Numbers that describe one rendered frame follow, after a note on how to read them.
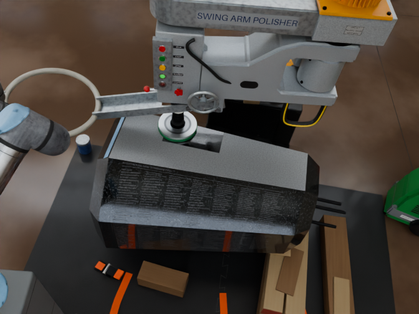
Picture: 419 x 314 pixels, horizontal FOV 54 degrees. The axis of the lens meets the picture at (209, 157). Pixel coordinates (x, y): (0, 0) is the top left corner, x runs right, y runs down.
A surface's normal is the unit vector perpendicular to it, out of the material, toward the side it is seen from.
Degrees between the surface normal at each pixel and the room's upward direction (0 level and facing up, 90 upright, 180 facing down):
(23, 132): 61
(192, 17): 90
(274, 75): 90
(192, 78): 90
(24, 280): 0
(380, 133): 0
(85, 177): 0
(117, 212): 45
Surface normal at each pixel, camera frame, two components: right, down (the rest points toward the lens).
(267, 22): -0.01, 0.81
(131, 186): -0.04, 0.15
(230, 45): 0.01, -0.58
